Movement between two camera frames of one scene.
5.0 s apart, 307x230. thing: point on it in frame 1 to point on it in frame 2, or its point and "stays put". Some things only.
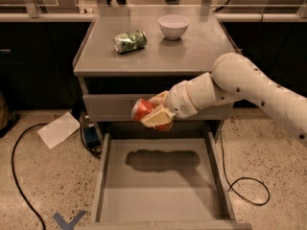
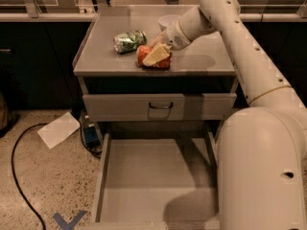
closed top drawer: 118,107 stays put
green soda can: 129,41 stays put
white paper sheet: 58,130 stays put
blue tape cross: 72,223 stays put
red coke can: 141,107 to 144,50
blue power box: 91,138 stays put
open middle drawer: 162,183 stays put
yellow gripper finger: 160,98 to 158,39
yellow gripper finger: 160,116 to 159,53
